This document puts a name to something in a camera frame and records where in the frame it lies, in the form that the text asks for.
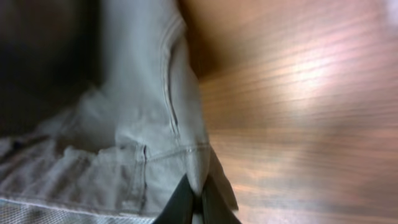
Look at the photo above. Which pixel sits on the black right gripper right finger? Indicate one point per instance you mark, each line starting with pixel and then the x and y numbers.
pixel 215 209

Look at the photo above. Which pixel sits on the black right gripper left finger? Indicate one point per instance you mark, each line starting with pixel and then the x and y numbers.
pixel 179 208

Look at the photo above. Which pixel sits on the grey shorts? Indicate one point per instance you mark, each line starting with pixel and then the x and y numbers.
pixel 117 154

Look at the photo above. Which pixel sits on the black garment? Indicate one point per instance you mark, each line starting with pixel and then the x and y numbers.
pixel 50 55

